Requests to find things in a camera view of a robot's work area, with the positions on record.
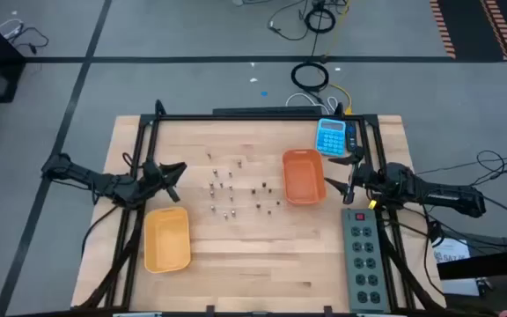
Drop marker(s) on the white printed paper sign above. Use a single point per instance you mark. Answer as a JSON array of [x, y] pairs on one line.
[[451, 252]]

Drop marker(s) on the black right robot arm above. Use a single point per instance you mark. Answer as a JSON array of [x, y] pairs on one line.
[[451, 199]]

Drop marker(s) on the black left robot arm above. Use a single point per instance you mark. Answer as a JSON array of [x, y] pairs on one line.
[[86, 176]]

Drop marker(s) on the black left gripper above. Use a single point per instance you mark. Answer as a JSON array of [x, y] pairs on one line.
[[152, 180]]

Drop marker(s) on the black remote control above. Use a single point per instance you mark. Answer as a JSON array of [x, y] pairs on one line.
[[351, 134]]

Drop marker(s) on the black aluminium table frame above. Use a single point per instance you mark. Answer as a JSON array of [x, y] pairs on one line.
[[258, 118]]

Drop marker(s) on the orange plastic bin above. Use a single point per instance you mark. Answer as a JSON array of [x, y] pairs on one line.
[[302, 178]]

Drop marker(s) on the grey power strip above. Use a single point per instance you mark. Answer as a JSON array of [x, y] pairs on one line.
[[363, 264]]

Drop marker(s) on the yellow plastic bin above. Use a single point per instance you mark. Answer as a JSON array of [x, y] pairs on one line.
[[167, 242]]

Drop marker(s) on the blue calculator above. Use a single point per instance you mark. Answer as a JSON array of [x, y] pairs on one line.
[[330, 138]]

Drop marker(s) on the black flat bar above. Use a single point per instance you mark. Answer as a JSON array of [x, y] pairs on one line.
[[264, 110]]

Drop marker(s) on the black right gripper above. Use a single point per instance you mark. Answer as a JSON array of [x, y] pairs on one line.
[[379, 178]]

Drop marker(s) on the orange black striped floor strip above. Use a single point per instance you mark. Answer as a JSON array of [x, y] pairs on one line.
[[443, 28]]

